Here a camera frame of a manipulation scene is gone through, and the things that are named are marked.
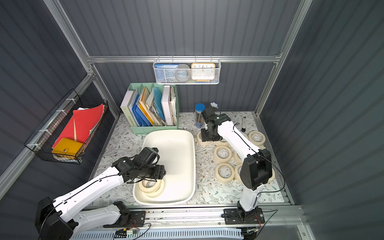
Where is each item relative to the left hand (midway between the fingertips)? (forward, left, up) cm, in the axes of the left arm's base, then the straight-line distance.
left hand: (160, 171), depth 77 cm
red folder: (+16, +41, +16) cm, 47 cm away
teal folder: (+47, +6, +14) cm, 50 cm away
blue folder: (+36, +18, +2) cm, 40 cm away
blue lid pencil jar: (+39, -21, +8) cm, 45 cm away
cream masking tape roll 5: (+12, -45, -8) cm, 47 cm away
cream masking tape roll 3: (-1, -35, -10) cm, 37 cm away
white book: (+35, +24, +14) cm, 45 cm away
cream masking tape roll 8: (-9, +4, -9) cm, 13 cm away
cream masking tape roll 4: (+24, -35, -9) cm, 44 cm away
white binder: (+38, -1, +12) cm, 40 cm away
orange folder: (+41, +14, +6) cm, 43 cm away
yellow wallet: (+4, +38, +19) cm, 43 cm away
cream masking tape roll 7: (-6, +2, -6) cm, 9 cm away
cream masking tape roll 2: (+11, -36, -10) cm, 39 cm away
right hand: (+19, -27, +5) cm, 34 cm away
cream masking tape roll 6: (+1, -43, -9) cm, 44 cm away
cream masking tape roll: (+25, -25, -11) cm, 37 cm away
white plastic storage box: (+21, -6, -14) cm, 26 cm away
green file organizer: (+37, +7, -4) cm, 38 cm away
